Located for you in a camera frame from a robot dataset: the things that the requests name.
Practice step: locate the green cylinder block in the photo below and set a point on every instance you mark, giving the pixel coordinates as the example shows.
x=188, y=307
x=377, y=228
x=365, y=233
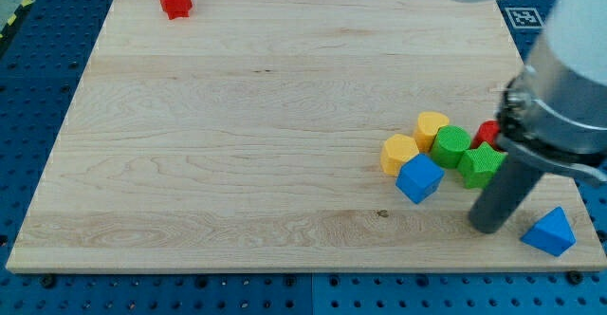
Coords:
x=449, y=145

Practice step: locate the yellow hexagon block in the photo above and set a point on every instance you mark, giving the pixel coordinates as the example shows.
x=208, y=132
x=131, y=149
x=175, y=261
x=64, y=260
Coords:
x=396, y=151

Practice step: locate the yellow heart block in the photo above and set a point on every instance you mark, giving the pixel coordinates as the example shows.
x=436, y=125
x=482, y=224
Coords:
x=427, y=126

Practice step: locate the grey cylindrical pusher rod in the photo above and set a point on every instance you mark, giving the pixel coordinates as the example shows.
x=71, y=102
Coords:
x=510, y=185

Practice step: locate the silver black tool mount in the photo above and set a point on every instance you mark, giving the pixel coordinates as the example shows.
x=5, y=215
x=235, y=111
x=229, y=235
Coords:
x=551, y=122

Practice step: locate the white fiducial marker tag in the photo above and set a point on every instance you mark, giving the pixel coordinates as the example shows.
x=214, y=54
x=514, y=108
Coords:
x=524, y=18

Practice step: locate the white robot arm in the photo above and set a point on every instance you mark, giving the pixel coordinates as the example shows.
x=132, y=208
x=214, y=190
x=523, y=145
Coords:
x=574, y=37

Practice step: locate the blue cube block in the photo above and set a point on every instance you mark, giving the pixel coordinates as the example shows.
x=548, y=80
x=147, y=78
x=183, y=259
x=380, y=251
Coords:
x=419, y=178

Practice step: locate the wooden board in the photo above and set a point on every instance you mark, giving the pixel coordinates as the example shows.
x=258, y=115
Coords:
x=246, y=138

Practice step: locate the black yellow hazard tape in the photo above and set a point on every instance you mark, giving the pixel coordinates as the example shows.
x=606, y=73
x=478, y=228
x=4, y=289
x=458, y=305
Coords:
x=16, y=19

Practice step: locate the red star block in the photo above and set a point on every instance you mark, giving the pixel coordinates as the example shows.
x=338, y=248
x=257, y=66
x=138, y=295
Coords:
x=176, y=8

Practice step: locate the green star block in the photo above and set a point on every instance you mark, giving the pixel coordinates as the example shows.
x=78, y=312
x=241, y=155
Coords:
x=478, y=166

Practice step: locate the blue triangle block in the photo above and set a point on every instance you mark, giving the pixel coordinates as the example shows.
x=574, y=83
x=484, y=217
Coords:
x=551, y=234

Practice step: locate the red block behind group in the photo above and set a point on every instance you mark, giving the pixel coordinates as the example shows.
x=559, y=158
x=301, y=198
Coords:
x=487, y=132

